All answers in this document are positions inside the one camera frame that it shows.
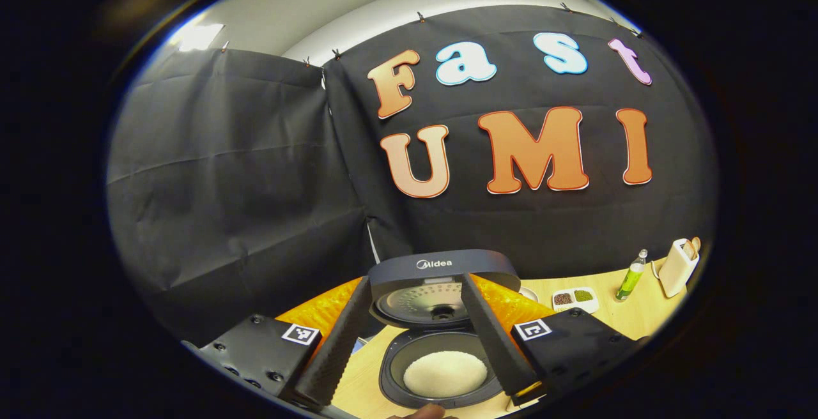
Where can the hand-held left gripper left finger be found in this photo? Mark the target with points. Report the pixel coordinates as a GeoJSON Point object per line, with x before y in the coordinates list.
{"type": "Point", "coordinates": [339, 352]}

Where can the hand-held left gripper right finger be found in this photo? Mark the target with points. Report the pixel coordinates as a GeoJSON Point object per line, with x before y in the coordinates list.
{"type": "Point", "coordinates": [492, 349]}

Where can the white rice heap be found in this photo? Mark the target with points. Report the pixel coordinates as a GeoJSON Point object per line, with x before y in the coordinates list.
{"type": "Point", "coordinates": [445, 374]}

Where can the black and silver rice cooker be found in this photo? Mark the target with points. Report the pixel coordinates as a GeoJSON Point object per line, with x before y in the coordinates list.
{"type": "Point", "coordinates": [434, 297]}

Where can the white oval plate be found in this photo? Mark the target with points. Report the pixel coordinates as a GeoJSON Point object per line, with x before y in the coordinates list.
{"type": "Point", "coordinates": [529, 294]}

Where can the dark brown beans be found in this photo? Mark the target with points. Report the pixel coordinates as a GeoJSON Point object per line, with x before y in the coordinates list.
{"type": "Point", "coordinates": [562, 299]}

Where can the green beans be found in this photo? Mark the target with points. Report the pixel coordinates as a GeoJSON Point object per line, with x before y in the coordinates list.
{"type": "Point", "coordinates": [583, 296]}

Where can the white divided dish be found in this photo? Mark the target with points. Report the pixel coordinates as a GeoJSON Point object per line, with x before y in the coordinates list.
{"type": "Point", "coordinates": [594, 307]}

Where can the green label clear bottle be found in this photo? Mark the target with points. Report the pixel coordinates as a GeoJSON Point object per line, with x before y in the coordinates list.
{"type": "Point", "coordinates": [631, 278]}

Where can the white toaster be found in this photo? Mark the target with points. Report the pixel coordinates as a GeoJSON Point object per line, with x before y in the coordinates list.
{"type": "Point", "coordinates": [674, 275]}

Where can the black backdrop cloth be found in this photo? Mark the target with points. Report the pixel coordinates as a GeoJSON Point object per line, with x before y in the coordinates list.
{"type": "Point", "coordinates": [243, 163]}

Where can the toast bread slice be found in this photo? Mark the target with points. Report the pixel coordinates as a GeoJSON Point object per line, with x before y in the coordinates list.
{"type": "Point", "coordinates": [696, 244]}
{"type": "Point", "coordinates": [688, 250]}

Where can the narrow ceiling light panel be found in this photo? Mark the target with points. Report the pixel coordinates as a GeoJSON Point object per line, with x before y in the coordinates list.
{"type": "Point", "coordinates": [199, 37]}

